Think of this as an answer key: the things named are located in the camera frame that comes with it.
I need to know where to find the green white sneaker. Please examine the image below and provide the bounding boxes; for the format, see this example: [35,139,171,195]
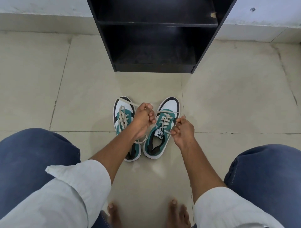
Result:
[143,97,181,160]
[113,96,142,162]

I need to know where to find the person's right leg blue jeans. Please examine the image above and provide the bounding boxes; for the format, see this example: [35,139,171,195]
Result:
[223,144,301,228]

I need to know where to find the person's left leg blue jeans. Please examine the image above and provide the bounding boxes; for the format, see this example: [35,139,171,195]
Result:
[0,128,82,213]

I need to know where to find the white right shirt sleeve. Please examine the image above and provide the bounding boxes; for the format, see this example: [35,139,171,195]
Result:
[193,187,285,228]

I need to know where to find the person's left bare foot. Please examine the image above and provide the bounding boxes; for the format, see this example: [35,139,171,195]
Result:
[107,203,123,228]

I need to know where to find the person's right hand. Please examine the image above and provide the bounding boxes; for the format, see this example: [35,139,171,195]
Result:
[170,115,196,150]

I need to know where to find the person's leg blue jeans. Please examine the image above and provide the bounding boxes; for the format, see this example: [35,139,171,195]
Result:
[0,128,82,213]
[223,144,301,228]

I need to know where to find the person's right bare foot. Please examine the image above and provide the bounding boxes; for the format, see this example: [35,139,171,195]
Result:
[168,199,191,228]

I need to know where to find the white left shirt sleeve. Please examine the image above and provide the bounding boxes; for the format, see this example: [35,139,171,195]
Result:
[0,159,112,228]

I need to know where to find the beige shoelace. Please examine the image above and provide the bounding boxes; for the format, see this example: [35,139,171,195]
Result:
[117,105,148,144]
[118,96,186,141]

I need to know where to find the person's left hand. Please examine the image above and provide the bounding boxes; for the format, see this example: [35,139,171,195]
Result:
[129,103,157,139]

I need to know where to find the person's left forearm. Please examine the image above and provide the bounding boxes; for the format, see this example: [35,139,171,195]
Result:
[89,129,146,188]

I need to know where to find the person's bare foot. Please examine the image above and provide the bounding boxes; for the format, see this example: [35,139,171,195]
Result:
[107,203,123,228]
[168,199,191,228]

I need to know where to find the white shirt sleeve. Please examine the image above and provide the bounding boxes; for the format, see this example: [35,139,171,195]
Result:
[0,159,112,228]
[193,187,285,228]

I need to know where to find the person's right forearm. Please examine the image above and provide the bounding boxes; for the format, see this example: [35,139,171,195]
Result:
[180,140,227,205]

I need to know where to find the black wooden shelf unit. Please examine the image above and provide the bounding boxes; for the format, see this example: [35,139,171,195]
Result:
[87,0,237,74]

